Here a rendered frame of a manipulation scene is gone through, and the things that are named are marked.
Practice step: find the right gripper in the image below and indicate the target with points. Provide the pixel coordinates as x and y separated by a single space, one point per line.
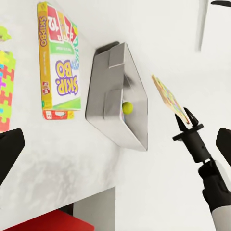
191 137

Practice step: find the jigsaw puzzle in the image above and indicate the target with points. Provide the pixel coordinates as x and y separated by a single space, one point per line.
7 71
169 99

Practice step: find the toy box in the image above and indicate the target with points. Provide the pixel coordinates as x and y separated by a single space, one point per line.
114 81

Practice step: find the tennis ball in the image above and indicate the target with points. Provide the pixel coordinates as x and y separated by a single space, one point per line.
127 108

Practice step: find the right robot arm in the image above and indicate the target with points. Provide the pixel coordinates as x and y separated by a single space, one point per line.
217 184

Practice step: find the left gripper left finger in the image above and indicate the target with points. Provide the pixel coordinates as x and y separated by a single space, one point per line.
12 143

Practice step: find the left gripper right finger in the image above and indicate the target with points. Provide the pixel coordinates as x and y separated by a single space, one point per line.
223 143

